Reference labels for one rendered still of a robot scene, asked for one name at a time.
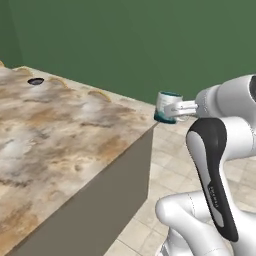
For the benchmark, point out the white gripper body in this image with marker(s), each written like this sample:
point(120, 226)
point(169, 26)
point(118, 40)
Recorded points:
point(185, 108)

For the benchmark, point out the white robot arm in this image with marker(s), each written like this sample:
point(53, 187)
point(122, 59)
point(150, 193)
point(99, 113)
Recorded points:
point(213, 156)

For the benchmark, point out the white teal cup of tea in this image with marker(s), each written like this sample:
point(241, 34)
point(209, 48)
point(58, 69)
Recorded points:
point(165, 99)

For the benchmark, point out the marble topped dining table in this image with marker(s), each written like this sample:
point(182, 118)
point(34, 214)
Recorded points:
point(66, 140)

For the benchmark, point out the dark round saucer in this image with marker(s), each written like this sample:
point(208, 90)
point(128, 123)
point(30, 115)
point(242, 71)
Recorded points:
point(35, 81)

